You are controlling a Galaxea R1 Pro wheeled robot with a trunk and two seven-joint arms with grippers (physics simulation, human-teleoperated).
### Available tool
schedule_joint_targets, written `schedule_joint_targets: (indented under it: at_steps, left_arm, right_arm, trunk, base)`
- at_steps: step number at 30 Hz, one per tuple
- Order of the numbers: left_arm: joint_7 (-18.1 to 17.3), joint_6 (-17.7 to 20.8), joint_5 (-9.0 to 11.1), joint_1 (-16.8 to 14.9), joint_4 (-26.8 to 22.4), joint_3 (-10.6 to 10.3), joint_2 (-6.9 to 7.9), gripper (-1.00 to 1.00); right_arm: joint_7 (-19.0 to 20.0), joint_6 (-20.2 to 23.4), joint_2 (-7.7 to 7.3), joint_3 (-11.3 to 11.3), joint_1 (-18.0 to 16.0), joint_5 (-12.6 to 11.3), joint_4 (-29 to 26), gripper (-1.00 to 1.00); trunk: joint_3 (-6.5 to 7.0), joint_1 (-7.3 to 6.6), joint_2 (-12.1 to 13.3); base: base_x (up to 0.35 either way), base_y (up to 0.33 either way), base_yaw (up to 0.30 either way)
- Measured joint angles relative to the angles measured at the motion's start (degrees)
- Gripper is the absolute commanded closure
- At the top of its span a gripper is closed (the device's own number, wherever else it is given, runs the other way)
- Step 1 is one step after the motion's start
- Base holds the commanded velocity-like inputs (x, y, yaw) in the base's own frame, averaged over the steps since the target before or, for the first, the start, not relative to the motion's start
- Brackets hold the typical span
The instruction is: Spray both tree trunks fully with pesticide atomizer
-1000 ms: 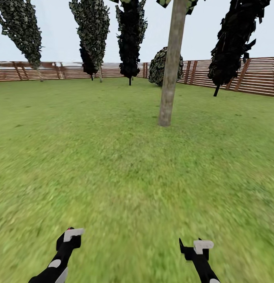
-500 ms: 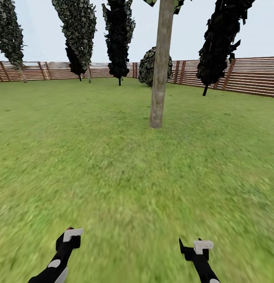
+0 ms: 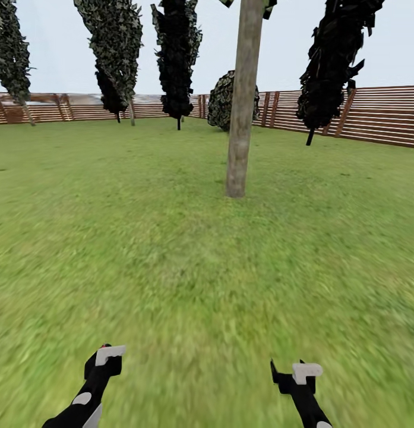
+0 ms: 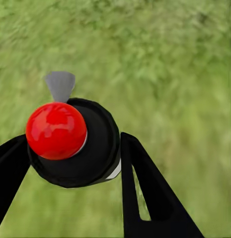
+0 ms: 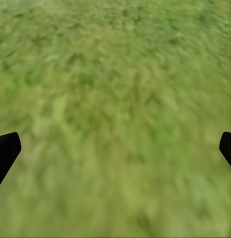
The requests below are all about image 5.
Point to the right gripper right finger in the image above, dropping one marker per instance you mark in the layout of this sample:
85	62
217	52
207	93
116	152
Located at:
225	146

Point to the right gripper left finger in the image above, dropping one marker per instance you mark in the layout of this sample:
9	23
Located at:
10	148

